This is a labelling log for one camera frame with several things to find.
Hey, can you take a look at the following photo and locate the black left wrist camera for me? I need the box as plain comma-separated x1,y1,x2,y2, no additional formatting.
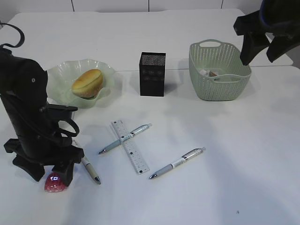
39,104,78,124

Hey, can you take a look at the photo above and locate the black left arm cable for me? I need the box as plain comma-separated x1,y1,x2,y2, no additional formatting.
0,22,26,51

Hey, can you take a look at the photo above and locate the small grey paper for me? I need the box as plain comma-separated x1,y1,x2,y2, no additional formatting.
209,71,217,77

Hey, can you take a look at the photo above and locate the blue grip pen on ruler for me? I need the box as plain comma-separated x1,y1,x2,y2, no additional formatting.
98,123,152,154

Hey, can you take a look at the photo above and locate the beige grip ballpoint pen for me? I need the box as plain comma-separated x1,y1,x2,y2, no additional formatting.
81,155,101,185

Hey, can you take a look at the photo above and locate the grey grip ballpoint pen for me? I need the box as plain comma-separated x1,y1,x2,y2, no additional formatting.
149,147,206,180

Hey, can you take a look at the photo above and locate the brown bread loaf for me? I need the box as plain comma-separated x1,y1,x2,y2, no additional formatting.
71,69,103,98

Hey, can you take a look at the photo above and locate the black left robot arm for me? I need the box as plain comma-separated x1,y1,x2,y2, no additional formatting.
0,49,84,186

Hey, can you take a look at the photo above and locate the green wavy glass plate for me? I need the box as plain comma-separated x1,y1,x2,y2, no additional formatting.
46,59,115,109

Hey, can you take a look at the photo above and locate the clear plastic ruler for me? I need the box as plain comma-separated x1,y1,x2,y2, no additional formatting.
112,120,151,174

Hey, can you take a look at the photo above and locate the green plastic woven basket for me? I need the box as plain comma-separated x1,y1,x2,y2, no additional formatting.
188,39,252,101

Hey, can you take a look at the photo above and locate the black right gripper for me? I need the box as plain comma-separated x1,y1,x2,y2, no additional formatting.
233,0,300,66

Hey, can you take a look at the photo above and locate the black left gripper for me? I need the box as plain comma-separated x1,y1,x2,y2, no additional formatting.
4,131,84,187

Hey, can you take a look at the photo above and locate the black mesh pen holder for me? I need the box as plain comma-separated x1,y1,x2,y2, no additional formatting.
139,52,166,97

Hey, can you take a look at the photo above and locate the white paper ball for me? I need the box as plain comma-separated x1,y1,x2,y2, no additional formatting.
199,69,210,76

